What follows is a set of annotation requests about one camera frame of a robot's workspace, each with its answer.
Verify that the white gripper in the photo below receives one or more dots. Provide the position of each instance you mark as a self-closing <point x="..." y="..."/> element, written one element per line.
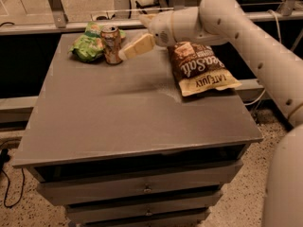
<point x="161" y="27"/>

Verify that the orange soda can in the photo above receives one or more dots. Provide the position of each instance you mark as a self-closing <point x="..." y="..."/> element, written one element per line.
<point x="111" y="40"/>

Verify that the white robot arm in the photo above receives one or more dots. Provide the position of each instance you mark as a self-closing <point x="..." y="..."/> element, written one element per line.
<point x="278" y="69"/>

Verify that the green rice chip bag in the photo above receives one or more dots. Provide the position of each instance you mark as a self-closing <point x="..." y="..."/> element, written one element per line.
<point x="88" y="46"/>

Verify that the brown sea salt chip bag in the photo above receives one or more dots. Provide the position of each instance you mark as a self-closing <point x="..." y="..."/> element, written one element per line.
<point x="197" y="69"/>

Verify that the grey drawer cabinet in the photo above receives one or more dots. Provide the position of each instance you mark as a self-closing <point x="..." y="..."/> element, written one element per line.
<point x="118" y="146"/>

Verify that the grey metal railing frame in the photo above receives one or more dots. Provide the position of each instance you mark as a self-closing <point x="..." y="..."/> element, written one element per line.
<point x="19" y="17"/>

